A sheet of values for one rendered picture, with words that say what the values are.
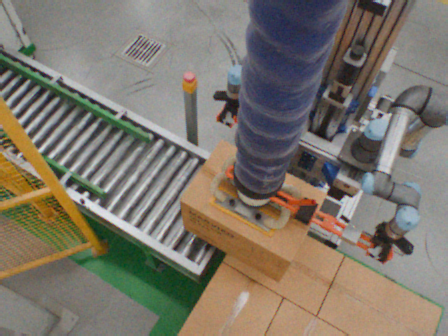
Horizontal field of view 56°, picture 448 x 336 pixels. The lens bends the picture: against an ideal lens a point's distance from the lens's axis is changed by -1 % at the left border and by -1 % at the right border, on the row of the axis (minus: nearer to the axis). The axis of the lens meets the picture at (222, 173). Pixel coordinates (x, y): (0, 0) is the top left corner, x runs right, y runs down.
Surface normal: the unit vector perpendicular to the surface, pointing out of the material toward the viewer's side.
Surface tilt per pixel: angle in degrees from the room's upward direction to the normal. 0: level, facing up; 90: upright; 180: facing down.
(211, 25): 0
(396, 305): 0
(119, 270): 0
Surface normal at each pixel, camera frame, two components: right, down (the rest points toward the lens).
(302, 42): 0.12, 0.71
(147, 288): 0.04, -0.46
